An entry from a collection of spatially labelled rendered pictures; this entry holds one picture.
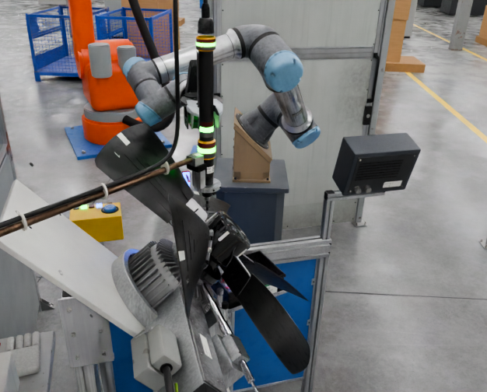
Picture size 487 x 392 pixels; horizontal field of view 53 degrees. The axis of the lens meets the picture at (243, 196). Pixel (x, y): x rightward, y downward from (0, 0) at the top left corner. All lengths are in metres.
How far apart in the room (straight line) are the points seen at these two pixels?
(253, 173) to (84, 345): 1.02
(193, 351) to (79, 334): 0.32
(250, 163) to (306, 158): 1.49
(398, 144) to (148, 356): 1.19
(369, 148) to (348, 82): 1.63
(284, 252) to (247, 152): 0.42
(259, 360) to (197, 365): 1.23
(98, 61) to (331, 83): 2.43
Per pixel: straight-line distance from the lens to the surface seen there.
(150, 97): 1.40
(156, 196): 1.15
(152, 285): 1.15
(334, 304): 2.96
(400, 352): 2.76
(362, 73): 3.37
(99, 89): 5.01
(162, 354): 0.95
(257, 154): 1.92
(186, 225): 0.92
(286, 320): 1.07
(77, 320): 1.17
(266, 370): 2.23
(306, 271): 1.95
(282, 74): 1.48
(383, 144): 1.79
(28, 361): 1.42
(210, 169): 1.19
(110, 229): 1.61
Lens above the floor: 1.83
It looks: 27 degrees down
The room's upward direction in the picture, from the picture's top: 2 degrees clockwise
